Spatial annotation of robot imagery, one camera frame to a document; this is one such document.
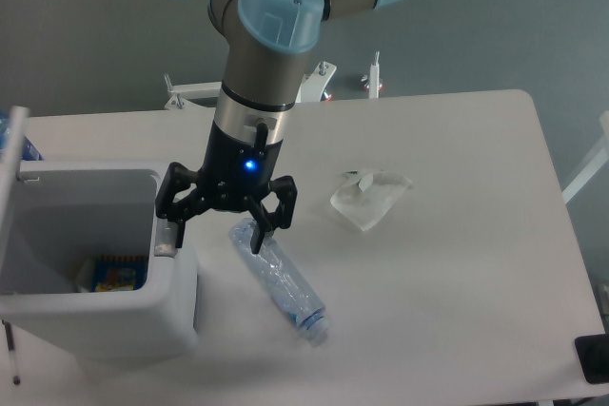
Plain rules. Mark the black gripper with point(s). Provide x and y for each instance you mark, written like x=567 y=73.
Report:
x=235 y=177

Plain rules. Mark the white push-button trash can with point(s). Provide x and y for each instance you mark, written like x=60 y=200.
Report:
x=55 y=215

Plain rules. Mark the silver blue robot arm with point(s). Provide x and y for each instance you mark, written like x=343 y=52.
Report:
x=270 y=42

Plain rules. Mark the crushed clear plastic bottle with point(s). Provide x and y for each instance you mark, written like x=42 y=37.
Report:
x=282 y=281

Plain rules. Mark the yellow blue snack packet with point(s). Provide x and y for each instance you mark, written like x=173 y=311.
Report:
x=112 y=274

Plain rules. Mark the crumpled white paper wrapper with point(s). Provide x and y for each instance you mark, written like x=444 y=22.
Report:
x=368 y=194

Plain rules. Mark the blue labelled drink bottle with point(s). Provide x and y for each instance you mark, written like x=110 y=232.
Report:
x=30 y=152

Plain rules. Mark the black white pen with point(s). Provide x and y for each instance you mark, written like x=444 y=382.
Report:
x=14 y=369

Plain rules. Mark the black device at table edge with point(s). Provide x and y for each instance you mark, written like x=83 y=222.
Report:
x=592 y=351

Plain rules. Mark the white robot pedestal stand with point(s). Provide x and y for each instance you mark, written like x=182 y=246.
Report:
x=313 y=88

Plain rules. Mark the white frame at right edge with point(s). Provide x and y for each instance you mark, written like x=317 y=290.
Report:
x=592 y=162

